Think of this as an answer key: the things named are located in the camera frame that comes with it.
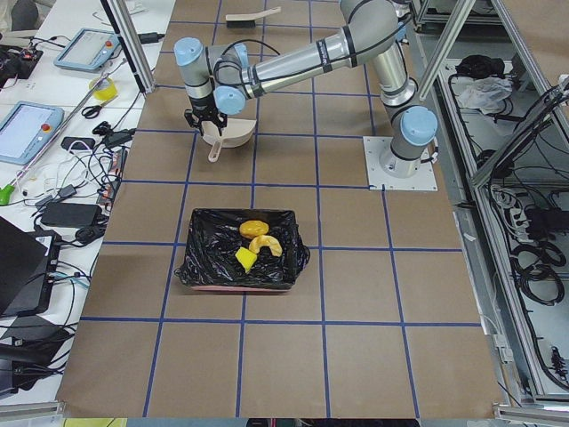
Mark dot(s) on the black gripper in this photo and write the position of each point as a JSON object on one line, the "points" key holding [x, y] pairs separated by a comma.
{"points": [[203, 108]]}

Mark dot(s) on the beige plastic dustpan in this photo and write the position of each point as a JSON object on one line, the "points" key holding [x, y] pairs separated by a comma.
{"points": [[237, 133]]}

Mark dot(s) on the white hand brush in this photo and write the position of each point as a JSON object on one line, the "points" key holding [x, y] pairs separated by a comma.
{"points": [[249, 20]]}

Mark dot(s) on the brown potato-like bread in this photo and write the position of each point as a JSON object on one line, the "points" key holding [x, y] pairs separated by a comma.
{"points": [[253, 228]]}

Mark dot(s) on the croissant-shaped bread piece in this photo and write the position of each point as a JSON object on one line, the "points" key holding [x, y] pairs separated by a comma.
{"points": [[268, 241]]}

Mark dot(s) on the yellow sponge piece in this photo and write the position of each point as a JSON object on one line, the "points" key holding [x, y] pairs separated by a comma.
{"points": [[246, 258]]}

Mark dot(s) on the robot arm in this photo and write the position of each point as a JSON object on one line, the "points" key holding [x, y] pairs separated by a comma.
{"points": [[220, 79]]}

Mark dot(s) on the bin with black bag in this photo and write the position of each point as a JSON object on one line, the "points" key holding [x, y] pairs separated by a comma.
{"points": [[213, 239]]}

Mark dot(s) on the yellow tape roll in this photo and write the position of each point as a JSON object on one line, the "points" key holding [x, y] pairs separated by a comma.
{"points": [[103, 89]]}

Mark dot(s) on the black scissors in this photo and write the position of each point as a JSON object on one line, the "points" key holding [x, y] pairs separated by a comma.
{"points": [[93, 111]]}

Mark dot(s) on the teach pendant far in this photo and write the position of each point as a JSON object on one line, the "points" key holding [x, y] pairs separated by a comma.
{"points": [[88, 50]]}

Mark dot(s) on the teach pendant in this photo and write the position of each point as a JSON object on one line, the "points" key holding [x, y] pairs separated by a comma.
{"points": [[88, 50], [27, 129]]}

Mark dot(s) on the black power adapter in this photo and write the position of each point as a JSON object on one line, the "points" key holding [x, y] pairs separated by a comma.
{"points": [[68, 215]]}

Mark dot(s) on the teach pendant near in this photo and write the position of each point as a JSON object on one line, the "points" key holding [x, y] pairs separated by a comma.
{"points": [[27, 129]]}

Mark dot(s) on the aluminium frame post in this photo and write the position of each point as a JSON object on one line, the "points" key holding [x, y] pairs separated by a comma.
{"points": [[121, 22]]}

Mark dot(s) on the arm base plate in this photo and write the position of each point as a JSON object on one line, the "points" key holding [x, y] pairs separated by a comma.
{"points": [[385, 171]]}

